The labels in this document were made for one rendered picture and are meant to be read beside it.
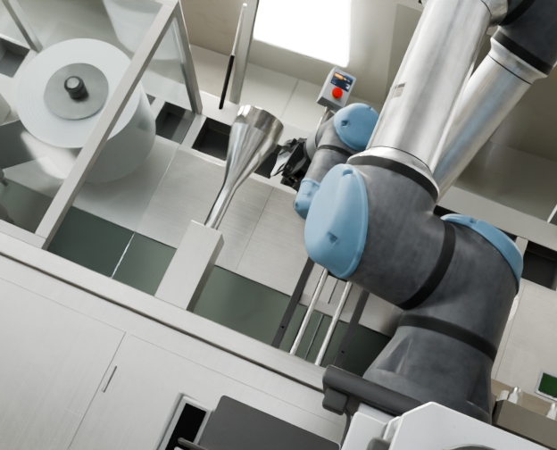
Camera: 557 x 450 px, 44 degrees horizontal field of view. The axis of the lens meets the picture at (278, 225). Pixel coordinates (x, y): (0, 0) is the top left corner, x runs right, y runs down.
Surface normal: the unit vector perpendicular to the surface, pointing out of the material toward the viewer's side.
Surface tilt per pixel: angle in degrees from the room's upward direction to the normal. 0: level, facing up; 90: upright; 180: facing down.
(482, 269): 85
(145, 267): 90
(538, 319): 90
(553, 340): 90
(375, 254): 125
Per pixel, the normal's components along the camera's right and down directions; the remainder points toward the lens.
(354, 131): 0.33, -0.18
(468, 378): 0.43, -0.43
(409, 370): -0.33, -0.71
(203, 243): 0.00, -0.32
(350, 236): 0.02, 0.33
